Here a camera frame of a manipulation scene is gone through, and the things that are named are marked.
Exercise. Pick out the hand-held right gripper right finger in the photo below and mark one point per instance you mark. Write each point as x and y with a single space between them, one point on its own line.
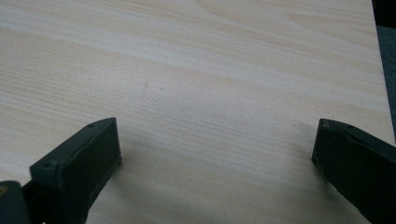
358 165

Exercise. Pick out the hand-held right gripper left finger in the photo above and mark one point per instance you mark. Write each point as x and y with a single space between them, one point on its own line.
84 161

